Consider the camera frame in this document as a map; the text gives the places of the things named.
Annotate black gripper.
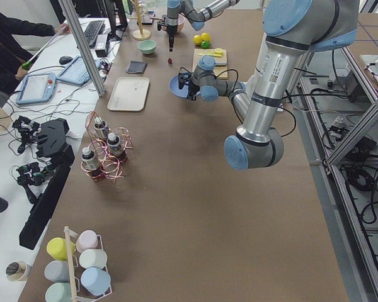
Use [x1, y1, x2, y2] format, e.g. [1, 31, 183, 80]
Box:
[166, 18, 179, 52]
[188, 77, 200, 101]

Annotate blue round plate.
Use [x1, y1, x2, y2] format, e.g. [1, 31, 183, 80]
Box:
[169, 75, 189, 99]

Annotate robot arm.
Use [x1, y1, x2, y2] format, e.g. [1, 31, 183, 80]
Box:
[189, 1, 359, 170]
[160, 0, 239, 52]

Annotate pink ice bowl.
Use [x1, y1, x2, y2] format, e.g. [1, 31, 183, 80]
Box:
[177, 14, 186, 34]

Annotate mint green bowl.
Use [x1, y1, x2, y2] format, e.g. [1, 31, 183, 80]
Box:
[138, 40, 157, 55]

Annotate lower yellow lemon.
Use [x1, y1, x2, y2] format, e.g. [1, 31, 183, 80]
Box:
[193, 35, 203, 46]

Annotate yellow lemon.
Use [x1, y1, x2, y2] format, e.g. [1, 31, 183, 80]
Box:
[200, 32, 211, 42]
[193, 35, 203, 46]

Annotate wooden cup tree stand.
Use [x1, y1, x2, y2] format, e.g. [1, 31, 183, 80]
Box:
[129, 0, 151, 41]

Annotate yellow plastic knife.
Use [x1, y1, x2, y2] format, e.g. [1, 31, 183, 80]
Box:
[197, 53, 223, 58]

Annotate green lime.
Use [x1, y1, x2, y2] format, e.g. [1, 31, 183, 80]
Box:
[200, 41, 210, 49]

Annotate upper yellow lemon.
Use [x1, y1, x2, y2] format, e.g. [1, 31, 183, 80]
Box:
[200, 32, 211, 42]

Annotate wooden cutting board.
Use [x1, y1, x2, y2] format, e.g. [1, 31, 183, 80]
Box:
[192, 48, 229, 80]

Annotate grey folded cloth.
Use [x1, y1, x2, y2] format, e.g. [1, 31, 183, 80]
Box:
[125, 60, 147, 74]

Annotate lower lemon half slice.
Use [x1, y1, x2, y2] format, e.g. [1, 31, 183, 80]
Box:
[214, 48, 224, 55]

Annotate cream rabbit tray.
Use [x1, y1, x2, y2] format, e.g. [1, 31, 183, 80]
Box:
[107, 77, 150, 112]

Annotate black keyboard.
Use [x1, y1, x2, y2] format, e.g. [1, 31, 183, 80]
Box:
[84, 20, 105, 48]

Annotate back right tea bottle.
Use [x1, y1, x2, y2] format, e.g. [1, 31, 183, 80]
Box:
[106, 132, 127, 164]

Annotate tea bottle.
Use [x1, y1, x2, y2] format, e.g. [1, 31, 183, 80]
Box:
[106, 132, 127, 164]
[94, 116, 109, 140]
[81, 147, 103, 181]

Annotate back left tea bottle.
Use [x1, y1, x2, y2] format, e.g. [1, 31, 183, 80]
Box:
[94, 116, 109, 140]

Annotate far teach pendant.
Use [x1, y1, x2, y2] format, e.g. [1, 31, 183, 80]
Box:
[56, 56, 91, 86]

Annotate teach pendant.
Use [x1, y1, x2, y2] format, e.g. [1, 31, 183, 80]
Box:
[16, 72, 56, 105]
[56, 56, 91, 86]

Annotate black computer mouse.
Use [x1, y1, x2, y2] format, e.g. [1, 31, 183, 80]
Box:
[59, 56, 73, 65]

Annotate front tea bottle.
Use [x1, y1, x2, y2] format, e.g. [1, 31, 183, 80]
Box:
[81, 147, 103, 181]

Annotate near teach pendant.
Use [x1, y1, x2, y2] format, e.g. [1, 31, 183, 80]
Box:
[16, 72, 56, 105]

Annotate seated person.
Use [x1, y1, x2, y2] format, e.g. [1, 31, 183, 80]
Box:
[0, 13, 71, 94]

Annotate pink cup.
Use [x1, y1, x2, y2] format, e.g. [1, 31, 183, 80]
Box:
[76, 230, 98, 253]

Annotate cream cup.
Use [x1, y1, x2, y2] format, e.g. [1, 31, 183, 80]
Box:
[79, 249, 108, 269]

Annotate yellow cup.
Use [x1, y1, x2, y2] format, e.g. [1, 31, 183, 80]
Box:
[46, 237, 67, 260]

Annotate light blue cup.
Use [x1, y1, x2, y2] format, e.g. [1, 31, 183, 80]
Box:
[80, 267, 111, 296]

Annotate grey cup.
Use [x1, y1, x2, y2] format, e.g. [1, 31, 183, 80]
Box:
[44, 260, 69, 282]

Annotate white cup rack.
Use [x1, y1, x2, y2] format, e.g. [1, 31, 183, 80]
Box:
[64, 226, 113, 301]

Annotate copper wire bottle rack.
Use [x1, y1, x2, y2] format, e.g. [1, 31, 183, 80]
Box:
[81, 111, 134, 182]

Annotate aluminium frame post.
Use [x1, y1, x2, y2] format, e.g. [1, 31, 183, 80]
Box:
[59, 0, 105, 97]

